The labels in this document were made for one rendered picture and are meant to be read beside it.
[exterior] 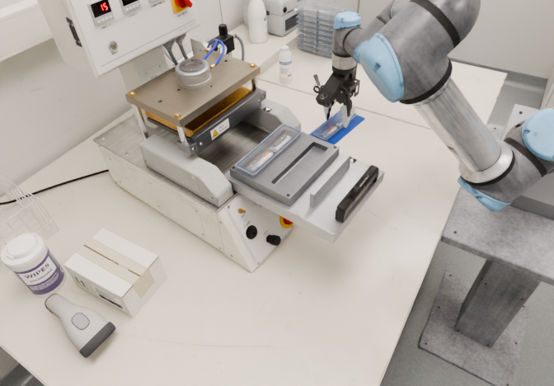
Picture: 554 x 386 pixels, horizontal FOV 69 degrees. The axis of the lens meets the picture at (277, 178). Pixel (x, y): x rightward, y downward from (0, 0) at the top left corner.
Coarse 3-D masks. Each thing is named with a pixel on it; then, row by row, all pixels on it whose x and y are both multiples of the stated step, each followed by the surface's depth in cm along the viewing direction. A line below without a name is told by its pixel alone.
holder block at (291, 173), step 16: (304, 144) 95; (320, 144) 95; (288, 160) 91; (304, 160) 93; (320, 160) 91; (240, 176) 89; (256, 176) 88; (272, 176) 87; (288, 176) 89; (304, 176) 87; (272, 192) 85; (288, 192) 84
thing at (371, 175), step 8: (376, 168) 86; (368, 176) 84; (376, 176) 86; (360, 184) 83; (368, 184) 84; (352, 192) 81; (360, 192) 82; (344, 200) 79; (352, 200) 80; (336, 208) 79; (344, 208) 78; (336, 216) 80; (344, 216) 79
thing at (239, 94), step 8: (240, 88) 102; (232, 96) 99; (240, 96) 99; (216, 104) 97; (224, 104) 97; (232, 104) 97; (208, 112) 95; (216, 112) 94; (152, 120) 98; (160, 120) 96; (192, 120) 92; (200, 120) 92; (208, 120) 92; (168, 128) 96; (176, 128) 93; (192, 128) 90; (200, 128) 91
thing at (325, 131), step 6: (354, 114) 141; (330, 120) 139; (336, 120) 138; (342, 120) 138; (324, 126) 136; (330, 126) 136; (336, 126) 136; (318, 132) 134; (324, 132) 134; (330, 132) 134; (324, 138) 132
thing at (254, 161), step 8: (280, 128) 98; (288, 128) 98; (272, 136) 96; (280, 136) 96; (288, 136) 96; (264, 144) 94; (272, 144) 94; (280, 144) 94; (256, 152) 92; (264, 152) 92; (272, 152) 92; (248, 160) 90; (256, 160) 90; (264, 160) 90; (248, 168) 88; (256, 168) 88
